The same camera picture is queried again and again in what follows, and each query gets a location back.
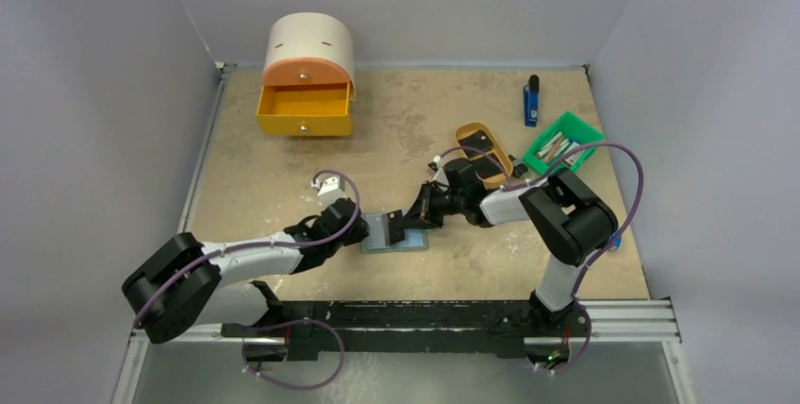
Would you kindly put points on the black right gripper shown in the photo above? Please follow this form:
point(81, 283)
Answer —
point(423, 206)

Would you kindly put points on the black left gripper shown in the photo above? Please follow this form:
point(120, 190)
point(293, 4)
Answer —
point(358, 232)

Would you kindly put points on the green card holder wallet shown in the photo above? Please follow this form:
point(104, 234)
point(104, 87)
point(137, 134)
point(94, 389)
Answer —
point(375, 242)

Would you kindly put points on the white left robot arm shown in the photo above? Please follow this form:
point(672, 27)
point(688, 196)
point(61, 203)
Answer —
point(187, 282)

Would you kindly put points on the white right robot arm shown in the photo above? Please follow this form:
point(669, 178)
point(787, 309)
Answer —
point(571, 219)

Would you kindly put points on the black VIP card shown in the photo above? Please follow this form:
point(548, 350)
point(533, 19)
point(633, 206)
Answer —
point(489, 171)

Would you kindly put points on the stack of black cards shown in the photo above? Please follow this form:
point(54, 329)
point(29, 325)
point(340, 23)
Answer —
point(478, 140)

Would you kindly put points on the tan oval tray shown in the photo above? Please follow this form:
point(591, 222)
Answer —
point(497, 154)

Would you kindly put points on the yellow open drawer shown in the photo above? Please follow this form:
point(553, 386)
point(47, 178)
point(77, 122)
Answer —
point(306, 110)

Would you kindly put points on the blue lighter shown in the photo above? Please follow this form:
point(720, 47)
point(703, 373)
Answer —
point(531, 101)

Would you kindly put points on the green plastic bin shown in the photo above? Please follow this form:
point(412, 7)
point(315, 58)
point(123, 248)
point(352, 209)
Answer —
point(563, 136)

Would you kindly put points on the white and orange drawer cabinet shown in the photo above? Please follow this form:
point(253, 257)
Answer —
point(309, 53)

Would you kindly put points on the small blue object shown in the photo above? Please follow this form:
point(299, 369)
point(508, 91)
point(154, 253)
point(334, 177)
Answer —
point(616, 244)

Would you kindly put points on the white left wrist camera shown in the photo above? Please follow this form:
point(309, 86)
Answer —
point(329, 190)

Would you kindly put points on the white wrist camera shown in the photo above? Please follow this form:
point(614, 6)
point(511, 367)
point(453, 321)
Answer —
point(329, 190)
point(436, 169)

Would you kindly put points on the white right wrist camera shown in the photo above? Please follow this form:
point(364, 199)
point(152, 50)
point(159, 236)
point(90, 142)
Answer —
point(436, 169)

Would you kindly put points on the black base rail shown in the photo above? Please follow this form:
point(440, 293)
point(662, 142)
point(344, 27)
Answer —
point(506, 329)

